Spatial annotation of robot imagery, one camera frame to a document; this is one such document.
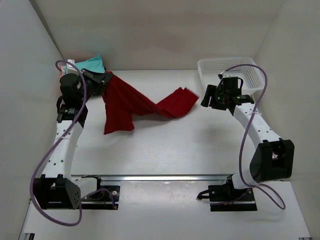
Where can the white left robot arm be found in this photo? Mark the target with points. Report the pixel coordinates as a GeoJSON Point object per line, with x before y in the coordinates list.
{"type": "Point", "coordinates": [55, 188]}

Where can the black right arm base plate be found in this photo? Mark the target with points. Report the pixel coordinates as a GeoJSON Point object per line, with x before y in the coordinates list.
{"type": "Point", "coordinates": [224, 198]}

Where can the red t shirt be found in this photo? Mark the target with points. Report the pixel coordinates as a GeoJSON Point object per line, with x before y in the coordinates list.
{"type": "Point", "coordinates": [122, 101]}

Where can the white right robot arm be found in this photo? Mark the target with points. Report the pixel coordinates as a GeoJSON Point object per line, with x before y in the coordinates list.
{"type": "Point", "coordinates": [273, 156]}

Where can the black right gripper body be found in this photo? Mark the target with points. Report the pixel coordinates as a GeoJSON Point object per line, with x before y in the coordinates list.
{"type": "Point", "coordinates": [219, 103]}

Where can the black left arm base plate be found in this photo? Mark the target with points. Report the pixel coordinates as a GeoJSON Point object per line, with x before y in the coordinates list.
{"type": "Point", "coordinates": [103, 200]}

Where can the white perforated plastic basket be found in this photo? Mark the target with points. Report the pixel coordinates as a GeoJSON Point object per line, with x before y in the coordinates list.
{"type": "Point", "coordinates": [209, 68]}

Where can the teal folded t shirt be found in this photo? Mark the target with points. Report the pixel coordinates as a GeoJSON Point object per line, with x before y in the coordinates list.
{"type": "Point", "coordinates": [94, 64]}

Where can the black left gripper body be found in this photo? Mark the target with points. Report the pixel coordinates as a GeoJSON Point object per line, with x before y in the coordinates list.
{"type": "Point", "coordinates": [93, 81]}

